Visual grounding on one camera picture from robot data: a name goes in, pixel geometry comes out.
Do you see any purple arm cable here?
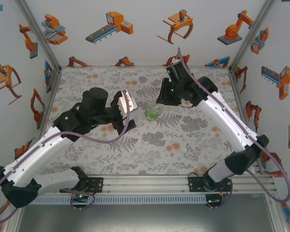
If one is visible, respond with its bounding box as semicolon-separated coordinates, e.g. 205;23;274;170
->
0;96;131;224
177;47;290;203

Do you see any aluminium side rail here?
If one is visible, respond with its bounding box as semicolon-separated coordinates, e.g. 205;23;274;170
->
37;68;63;132
228;67;265;175

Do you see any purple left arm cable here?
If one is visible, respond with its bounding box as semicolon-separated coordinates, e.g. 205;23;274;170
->
0;96;131;224

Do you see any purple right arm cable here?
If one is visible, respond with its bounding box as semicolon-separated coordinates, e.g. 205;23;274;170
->
177;47;290;203

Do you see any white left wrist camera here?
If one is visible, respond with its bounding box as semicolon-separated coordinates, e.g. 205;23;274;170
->
117;89;139;116

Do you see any grey slotted cable duct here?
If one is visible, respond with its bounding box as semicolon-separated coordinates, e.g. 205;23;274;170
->
30;195;206;205

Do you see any thin aluminium table rail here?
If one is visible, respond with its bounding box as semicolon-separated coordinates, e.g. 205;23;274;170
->
60;64;231;70

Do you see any aluminium corner post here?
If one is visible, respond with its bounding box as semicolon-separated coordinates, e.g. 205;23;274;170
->
14;0;63;72
228;0;277;72

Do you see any short clear bottle green label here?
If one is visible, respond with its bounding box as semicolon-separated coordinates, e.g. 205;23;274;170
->
145;102;165;122

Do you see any aluminium frame leg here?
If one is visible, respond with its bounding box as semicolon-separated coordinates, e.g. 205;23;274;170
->
264;193;290;232
3;206;24;232

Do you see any floral patterned table mat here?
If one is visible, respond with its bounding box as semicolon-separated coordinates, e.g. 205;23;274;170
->
33;67;257;176

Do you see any aluminium frame rail with slots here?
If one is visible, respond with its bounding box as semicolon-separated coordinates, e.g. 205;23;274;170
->
40;174;277;195

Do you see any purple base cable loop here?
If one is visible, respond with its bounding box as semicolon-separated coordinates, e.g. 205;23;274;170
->
206;180;235;210
70;192;98;212

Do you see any green circuit board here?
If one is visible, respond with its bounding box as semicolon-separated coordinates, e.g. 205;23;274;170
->
206;197;223;205
71;193;90;202

